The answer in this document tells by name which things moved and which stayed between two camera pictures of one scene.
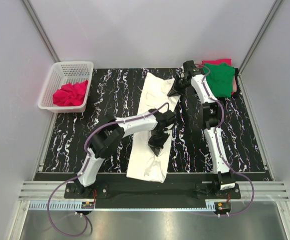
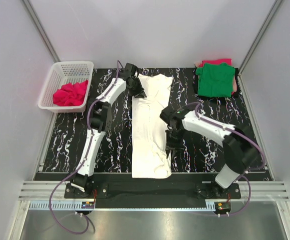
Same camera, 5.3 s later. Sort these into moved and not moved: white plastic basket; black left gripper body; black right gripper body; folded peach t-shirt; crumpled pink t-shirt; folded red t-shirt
Moved: black left gripper body; black right gripper body
Not moved: folded red t-shirt; white plastic basket; folded peach t-shirt; crumpled pink t-shirt
